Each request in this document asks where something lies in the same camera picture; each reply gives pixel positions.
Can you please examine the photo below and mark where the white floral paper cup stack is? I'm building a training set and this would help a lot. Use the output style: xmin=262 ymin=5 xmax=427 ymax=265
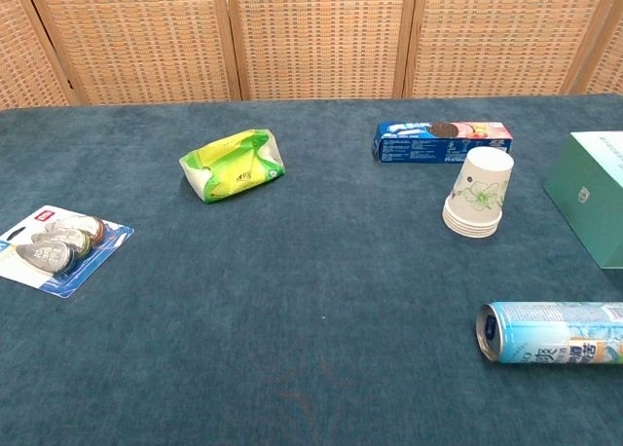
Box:
xmin=441 ymin=146 xmax=516 ymax=241

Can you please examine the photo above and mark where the dark blue tablecloth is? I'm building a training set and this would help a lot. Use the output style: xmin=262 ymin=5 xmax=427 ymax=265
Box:
xmin=0 ymin=93 xmax=623 ymax=446

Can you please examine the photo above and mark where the green yellow tissue pack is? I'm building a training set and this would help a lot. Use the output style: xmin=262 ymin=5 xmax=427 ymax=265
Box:
xmin=178 ymin=129 xmax=286 ymax=205

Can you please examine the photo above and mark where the blue pink cookie box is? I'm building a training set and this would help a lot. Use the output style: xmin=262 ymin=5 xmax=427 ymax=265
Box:
xmin=372 ymin=121 xmax=515 ymax=165

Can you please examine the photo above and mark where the woven bamboo folding screen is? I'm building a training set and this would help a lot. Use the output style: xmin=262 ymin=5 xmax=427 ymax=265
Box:
xmin=0 ymin=0 xmax=623 ymax=110

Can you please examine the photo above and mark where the light blue drink can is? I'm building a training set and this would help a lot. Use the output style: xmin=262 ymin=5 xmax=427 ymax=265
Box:
xmin=475 ymin=301 xmax=623 ymax=365

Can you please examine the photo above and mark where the green speaker product box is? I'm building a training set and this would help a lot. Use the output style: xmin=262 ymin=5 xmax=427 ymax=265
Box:
xmin=543 ymin=130 xmax=623 ymax=271

